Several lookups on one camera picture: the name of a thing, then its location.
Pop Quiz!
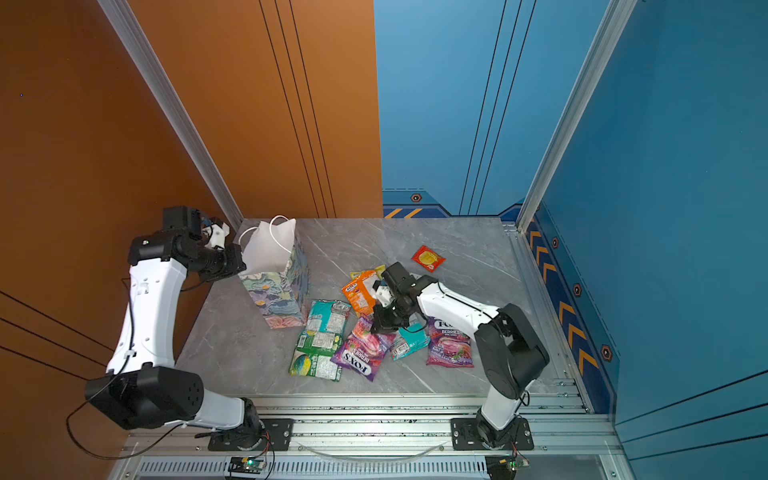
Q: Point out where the purple Fox's bag front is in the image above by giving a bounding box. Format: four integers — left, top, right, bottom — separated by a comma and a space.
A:
331, 316, 395, 382

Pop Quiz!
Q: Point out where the purple fox's bag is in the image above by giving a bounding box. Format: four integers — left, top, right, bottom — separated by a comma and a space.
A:
426, 317, 474, 368
331, 316, 395, 382

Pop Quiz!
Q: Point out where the floral paper gift bag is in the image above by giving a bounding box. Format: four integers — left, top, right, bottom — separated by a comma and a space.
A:
238, 215, 309, 329

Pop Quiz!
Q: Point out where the teal snack bag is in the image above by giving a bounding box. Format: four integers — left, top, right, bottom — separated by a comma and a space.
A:
306, 300, 352, 335
390, 325, 429, 361

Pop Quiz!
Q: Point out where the green lime candy bag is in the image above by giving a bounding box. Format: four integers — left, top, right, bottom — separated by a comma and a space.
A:
288, 330, 342, 382

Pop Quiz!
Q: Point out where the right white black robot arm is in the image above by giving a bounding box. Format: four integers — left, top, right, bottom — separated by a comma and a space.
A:
372, 274, 550, 449

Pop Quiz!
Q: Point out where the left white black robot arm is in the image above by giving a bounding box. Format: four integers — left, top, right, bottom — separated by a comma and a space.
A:
85, 224, 266, 451

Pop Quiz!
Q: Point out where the orange snack bag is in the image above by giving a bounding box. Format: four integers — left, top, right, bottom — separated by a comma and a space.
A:
342, 270, 380, 317

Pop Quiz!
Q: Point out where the yellow green snack bag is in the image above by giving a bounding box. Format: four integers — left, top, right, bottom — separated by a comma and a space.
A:
349, 265, 386, 279

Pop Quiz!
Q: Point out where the purple Fox's bag right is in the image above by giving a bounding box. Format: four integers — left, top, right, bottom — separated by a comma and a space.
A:
426, 317, 474, 368

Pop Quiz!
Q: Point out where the small red snack packet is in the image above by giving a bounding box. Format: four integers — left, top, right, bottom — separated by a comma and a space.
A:
412, 245, 445, 273

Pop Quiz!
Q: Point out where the right circuit board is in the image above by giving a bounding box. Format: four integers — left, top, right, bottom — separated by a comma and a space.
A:
485, 456, 529, 480

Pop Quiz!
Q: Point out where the circuit board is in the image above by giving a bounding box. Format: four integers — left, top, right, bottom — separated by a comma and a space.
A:
227, 456, 268, 479
485, 456, 529, 480

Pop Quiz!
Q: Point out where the left circuit board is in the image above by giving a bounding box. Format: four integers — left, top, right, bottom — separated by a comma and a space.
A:
227, 456, 268, 479

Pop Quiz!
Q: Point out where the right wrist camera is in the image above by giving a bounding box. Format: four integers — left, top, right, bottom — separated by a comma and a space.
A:
373, 262, 416, 306

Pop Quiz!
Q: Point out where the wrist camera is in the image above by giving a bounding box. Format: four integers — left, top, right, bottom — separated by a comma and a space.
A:
162, 206, 230, 250
373, 262, 416, 306

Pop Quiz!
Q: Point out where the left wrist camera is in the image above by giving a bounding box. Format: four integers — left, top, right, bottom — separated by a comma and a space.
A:
162, 206, 230, 250

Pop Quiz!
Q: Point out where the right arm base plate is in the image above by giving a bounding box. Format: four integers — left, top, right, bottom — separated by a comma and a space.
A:
450, 416, 535, 451

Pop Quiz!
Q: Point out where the aluminium rail frame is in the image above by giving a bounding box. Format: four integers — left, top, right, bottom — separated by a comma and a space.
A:
107, 392, 637, 480

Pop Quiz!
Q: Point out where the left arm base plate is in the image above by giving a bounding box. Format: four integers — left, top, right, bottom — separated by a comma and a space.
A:
207, 418, 294, 452

